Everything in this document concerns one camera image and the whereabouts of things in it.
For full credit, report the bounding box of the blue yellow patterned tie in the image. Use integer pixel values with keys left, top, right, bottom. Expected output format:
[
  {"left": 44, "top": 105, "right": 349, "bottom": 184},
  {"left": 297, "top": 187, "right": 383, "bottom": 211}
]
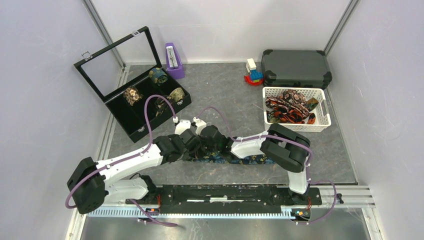
[{"left": 184, "top": 152, "right": 275, "bottom": 165}]

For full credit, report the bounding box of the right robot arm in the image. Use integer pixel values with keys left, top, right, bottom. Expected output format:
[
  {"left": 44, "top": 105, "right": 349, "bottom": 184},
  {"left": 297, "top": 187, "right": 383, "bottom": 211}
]
[{"left": 193, "top": 123, "right": 312, "bottom": 204}]

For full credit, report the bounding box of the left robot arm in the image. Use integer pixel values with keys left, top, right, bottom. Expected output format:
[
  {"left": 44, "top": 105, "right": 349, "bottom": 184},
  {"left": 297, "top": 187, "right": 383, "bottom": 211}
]
[{"left": 65, "top": 129, "right": 201, "bottom": 214}]

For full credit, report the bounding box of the rolled olive gold tie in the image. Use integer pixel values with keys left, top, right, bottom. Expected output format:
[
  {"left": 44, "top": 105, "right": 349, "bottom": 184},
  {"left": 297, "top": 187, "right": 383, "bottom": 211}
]
[{"left": 169, "top": 87, "right": 186, "bottom": 103}]

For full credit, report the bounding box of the purple metronome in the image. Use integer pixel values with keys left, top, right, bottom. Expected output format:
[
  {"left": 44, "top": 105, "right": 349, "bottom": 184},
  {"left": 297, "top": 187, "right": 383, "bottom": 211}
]
[{"left": 165, "top": 42, "right": 185, "bottom": 80}]

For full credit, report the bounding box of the rolled teal tie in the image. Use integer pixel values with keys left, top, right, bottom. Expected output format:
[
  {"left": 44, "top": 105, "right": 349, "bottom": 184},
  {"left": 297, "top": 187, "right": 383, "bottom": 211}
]
[{"left": 148, "top": 67, "right": 168, "bottom": 86}]

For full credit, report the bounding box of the colourful toy block stack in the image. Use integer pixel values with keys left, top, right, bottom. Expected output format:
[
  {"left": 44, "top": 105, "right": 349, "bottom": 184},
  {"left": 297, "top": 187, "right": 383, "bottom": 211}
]
[{"left": 244, "top": 58, "right": 263, "bottom": 86}]

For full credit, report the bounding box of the rolled brown floral tie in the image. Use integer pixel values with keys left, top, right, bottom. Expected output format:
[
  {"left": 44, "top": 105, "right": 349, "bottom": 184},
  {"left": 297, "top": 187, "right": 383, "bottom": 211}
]
[{"left": 123, "top": 86, "right": 144, "bottom": 106}]

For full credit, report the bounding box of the orange black tie pile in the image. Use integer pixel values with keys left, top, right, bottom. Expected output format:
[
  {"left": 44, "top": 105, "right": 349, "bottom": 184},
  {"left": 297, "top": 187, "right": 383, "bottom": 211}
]
[{"left": 265, "top": 89, "right": 319, "bottom": 125}]

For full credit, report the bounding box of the black tie display box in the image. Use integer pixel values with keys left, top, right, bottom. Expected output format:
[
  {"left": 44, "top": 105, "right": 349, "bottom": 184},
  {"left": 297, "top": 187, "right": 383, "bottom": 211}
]
[{"left": 74, "top": 26, "right": 192, "bottom": 143}]

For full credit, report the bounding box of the white plastic basket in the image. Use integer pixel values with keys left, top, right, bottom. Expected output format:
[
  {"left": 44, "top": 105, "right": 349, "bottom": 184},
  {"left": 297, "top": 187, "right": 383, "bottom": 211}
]
[{"left": 262, "top": 87, "right": 331, "bottom": 133}]

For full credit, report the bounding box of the dark grey hard case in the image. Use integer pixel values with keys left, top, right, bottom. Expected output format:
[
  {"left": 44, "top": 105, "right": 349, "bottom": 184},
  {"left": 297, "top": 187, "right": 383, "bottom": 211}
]
[{"left": 261, "top": 49, "right": 333, "bottom": 90}]

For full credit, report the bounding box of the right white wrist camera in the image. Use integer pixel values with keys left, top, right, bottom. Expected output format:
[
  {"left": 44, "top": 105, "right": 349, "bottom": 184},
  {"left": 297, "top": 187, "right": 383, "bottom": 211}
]
[{"left": 192, "top": 117, "right": 207, "bottom": 136}]

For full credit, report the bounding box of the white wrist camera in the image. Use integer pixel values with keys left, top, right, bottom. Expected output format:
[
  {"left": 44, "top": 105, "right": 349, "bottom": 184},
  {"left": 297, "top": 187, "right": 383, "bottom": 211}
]
[
  {"left": 172, "top": 116, "right": 192, "bottom": 135},
  {"left": 192, "top": 117, "right": 207, "bottom": 136}
]

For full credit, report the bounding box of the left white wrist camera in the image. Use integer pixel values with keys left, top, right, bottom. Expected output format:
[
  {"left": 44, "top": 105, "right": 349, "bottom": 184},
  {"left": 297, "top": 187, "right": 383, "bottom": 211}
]
[{"left": 172, "top": 116, "right": 192, "bottom": 135}]

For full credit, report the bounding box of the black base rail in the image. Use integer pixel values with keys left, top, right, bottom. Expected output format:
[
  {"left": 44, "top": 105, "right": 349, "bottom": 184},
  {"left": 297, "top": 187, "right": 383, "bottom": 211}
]
[{"left": 124, "top": 184, "right": 323, "bottom": 215}]

